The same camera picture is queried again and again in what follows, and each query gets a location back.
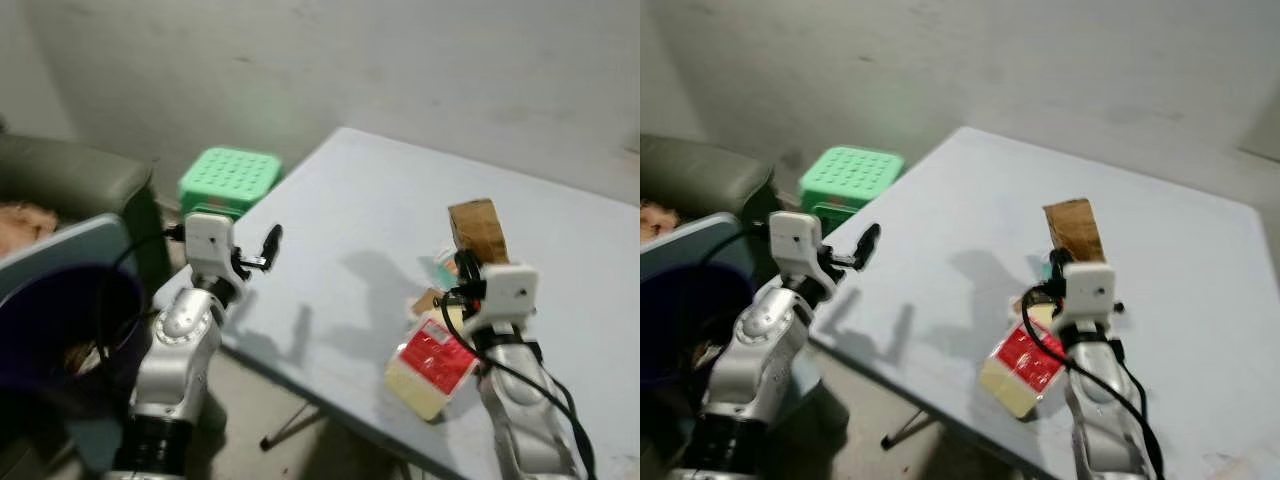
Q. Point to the brown cardboard piece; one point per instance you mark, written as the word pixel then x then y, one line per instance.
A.
pixel 1075 228
pixel 480 228

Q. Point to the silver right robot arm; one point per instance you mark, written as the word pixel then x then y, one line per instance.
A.
pixel 1105 400
pixel 520 400

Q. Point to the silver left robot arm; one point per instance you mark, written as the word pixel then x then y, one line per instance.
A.
pixel 180 345
pixel 755 345

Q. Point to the blue rubbish bin with bag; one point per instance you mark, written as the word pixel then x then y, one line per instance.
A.
pixel 60 320
pixel 680 320

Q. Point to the teal wrapper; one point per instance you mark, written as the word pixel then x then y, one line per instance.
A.
pixel 1047 268
pixel 445 268

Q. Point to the small brown paper scrap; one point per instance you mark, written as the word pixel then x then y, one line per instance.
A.
pixel 427 301
pixel 1030 298

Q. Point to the green plastic stool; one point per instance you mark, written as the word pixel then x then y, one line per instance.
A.
pixel 850 178
pixel 230 180

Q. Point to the red and cream food package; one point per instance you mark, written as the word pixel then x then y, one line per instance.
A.
pixel 1022 370
pixel 430 365

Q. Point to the dark green sofa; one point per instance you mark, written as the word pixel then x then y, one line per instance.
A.
pixel 70 175
pixel 700 175

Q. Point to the black table leg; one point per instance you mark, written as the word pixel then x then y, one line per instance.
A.
pixel 908 430
pixel 295 425

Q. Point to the orange brown cloth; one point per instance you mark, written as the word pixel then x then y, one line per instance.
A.
pixel 652 220
pixel 25 225

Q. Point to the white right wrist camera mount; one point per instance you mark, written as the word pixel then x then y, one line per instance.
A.
pixel 505 295
pixel 1090 292

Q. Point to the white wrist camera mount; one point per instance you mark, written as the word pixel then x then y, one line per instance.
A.
pixel 505 295
pixel 208 240
pixel 795 240
pixel 1090 292

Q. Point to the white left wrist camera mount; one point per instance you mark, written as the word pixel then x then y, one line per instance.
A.
pixel 208 240
pixel 795 240

